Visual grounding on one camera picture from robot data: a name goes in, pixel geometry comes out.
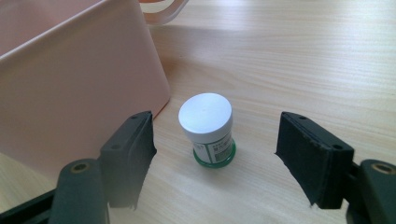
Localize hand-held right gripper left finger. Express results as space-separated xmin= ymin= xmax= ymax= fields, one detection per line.
xmin=48 ymin=110 xmax=158 ymax=224

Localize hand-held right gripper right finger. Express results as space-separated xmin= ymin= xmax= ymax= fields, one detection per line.
xmin=274 ymin=111 xmax=396 ymax=224

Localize white-lidded green jar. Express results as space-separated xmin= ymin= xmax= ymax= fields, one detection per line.
xmin=177 ymin=92 xmax=237 ymax=169

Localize pink plastic basket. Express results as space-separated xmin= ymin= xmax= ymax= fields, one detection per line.
xmin=0 ymin=0 xmax=190 ymax=181

